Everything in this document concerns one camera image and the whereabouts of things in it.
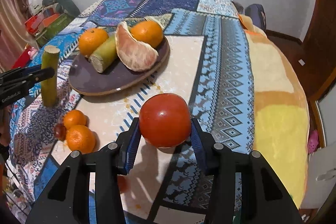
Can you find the pink toy figure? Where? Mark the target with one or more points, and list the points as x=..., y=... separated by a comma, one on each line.
x=32, y=52

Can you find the dark purple round plate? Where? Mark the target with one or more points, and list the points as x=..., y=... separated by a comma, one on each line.
x=85, y=80

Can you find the red tomato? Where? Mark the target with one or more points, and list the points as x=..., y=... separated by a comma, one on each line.
x=164, y=120

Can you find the yellow orange fleece blanket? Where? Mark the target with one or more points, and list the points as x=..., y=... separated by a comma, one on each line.
x=281, y=111

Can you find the striped pink curtain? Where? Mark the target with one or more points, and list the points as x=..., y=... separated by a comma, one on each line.
x=14, y=36

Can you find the red gift boxes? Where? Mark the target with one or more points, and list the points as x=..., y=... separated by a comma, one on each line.
x=43, y=18

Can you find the grey green plush pillow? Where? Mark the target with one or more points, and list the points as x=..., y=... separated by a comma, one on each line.
x=67, y=6

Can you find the green sugarcane piece cut end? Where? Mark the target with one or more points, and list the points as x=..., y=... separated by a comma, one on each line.
x=104, y=55

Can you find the large orange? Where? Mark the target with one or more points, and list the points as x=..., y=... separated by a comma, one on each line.
x=91, y=39
x=149, y=32

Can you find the small tangerine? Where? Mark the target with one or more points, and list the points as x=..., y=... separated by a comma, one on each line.
x=74, y=117
x=80, y=138

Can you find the person's left hand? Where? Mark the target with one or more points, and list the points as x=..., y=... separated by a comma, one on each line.
x=4, y=127

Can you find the blue patchwork bedspread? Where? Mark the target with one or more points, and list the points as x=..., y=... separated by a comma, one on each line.
x=208, y=65

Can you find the dark red grape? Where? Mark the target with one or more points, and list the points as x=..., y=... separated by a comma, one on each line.
x=60, y=132

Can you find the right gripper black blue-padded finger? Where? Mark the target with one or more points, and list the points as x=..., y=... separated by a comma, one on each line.
x=264, y=197
x=65, y=199

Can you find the large orange right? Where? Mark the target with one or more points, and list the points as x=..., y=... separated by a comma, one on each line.
x=149, y=32

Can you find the green cardboard box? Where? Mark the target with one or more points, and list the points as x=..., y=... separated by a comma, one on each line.
x=53, y=29

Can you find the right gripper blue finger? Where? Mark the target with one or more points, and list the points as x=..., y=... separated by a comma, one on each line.
x=19, y=72

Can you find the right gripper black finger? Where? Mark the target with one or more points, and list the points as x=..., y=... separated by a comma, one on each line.
x=36, y=77

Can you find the large orange left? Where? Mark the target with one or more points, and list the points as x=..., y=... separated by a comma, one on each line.
x=91, y=39

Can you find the red flat box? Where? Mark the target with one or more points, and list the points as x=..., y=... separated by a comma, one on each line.
x=23, y=59

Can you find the dark blue bag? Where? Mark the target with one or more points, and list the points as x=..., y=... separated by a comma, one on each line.
x=257, y=14

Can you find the peeled pomelo segment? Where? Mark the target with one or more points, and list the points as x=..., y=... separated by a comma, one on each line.
x=135, y=55

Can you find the green sugarcane piece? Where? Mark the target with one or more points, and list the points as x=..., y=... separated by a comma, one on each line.
x=50, y=60

